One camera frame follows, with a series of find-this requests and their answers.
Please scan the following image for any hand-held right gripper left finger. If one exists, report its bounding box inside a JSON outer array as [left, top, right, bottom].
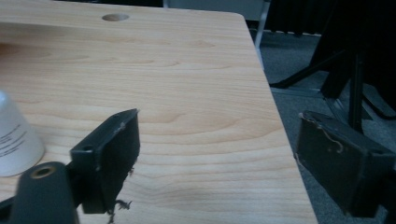
[[69, 108, 141, 215]]

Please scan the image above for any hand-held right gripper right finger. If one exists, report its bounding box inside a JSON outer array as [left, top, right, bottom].
[[294, 110, 396, 218]]

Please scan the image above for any black metal stand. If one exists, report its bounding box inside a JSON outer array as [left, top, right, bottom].
[[269, 0, 396, 134]]

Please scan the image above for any white paper cup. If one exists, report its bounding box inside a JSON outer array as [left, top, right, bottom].
[[0, 90, 46, 178]]

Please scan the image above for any white table leg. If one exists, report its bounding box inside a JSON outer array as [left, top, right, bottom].
[[253, 0, 272, 71]]

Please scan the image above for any dark curtain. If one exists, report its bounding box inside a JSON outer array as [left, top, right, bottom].
[[264, 0, 339, 35]]

